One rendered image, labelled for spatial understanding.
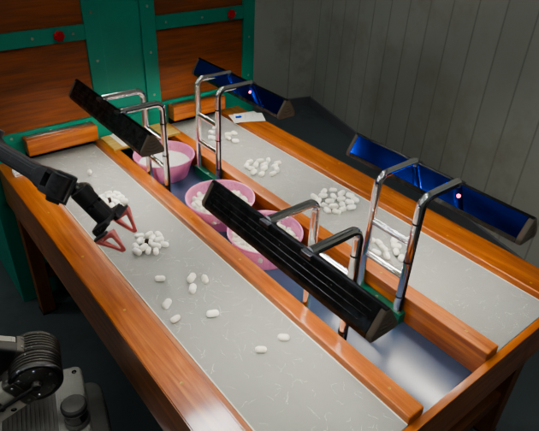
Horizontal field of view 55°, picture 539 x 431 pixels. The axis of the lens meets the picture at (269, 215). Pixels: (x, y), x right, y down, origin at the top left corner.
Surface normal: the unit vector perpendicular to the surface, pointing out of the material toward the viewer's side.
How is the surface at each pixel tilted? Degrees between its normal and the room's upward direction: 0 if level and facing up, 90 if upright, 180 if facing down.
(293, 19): 90
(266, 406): 0
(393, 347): 0
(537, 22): 90
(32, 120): 90
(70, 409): 0
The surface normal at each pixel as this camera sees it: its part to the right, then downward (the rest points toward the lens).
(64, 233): 0.04, -0.84
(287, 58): 0.39, 0.51
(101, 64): 0.62, 0.45
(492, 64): -0.92, 0.18
